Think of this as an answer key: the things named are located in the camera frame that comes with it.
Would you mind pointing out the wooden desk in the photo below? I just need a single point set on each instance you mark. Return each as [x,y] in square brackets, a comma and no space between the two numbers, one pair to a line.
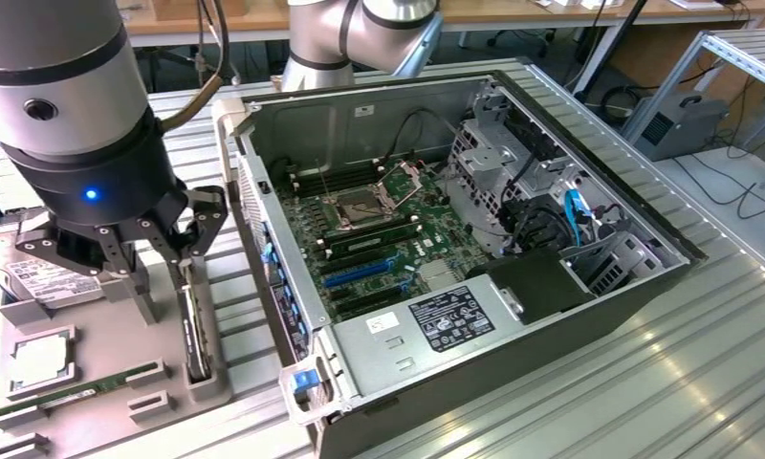
[516,14]

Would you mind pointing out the aluminium frame table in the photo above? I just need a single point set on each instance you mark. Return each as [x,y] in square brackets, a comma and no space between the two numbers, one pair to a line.
[745,57]

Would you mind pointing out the silver disk bay cage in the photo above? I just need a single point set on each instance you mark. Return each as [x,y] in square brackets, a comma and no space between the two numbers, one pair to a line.
[484,162]

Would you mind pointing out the green motherboard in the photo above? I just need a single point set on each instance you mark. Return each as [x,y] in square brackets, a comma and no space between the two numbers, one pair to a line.
[433,225]

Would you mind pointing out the CPU socket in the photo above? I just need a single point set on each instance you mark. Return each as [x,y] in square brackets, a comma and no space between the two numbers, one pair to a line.
[360,210]

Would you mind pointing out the black open PC case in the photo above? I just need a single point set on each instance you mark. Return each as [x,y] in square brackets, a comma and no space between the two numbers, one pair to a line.
[516,373]

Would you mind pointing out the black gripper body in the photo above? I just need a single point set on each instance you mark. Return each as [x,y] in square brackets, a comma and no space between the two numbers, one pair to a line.
[96,191]

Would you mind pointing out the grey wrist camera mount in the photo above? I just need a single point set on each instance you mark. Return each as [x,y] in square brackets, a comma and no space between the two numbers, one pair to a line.
[34,236]

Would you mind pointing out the green RAM stick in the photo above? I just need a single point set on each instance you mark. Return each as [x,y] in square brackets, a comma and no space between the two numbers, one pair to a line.
[69,394]

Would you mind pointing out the black plastic shroud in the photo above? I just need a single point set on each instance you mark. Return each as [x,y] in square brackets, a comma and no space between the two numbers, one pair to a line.
[536,287]

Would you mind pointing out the silver CPU chip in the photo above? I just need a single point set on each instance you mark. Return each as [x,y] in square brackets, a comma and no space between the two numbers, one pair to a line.
[41,361]

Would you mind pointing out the silver chipset heatsink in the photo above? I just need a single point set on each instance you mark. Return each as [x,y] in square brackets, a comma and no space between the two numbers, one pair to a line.
[439,273]

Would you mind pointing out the blue expansion slot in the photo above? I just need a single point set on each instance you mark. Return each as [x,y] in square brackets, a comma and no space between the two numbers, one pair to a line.
[357,275]

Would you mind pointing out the metal socket cover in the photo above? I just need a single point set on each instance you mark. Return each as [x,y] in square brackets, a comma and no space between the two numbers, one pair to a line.
[399,184]

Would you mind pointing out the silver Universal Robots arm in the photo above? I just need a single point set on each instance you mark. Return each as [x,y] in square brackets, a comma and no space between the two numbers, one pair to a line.
[57,62]

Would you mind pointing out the silver power supply unit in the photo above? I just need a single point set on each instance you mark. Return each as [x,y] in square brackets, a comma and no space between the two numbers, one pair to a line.
[395,349]

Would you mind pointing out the thin locking lever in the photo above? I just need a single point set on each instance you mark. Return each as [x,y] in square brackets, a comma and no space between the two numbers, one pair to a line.
[324,179]

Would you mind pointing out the blue case latch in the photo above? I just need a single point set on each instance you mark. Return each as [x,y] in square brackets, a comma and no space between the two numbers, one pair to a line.
[304,381]

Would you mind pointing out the grey control box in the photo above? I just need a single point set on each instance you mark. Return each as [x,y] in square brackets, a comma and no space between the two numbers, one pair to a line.
[679,124]

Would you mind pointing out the grey parts rack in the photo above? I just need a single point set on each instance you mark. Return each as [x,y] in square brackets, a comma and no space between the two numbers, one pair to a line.
[101,344]

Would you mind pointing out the installed black RAM stick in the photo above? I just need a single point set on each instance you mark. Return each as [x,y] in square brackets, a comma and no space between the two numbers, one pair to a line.
[369,241]

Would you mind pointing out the silver hard disk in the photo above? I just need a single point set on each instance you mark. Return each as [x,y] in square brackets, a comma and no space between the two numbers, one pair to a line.
[44,282]

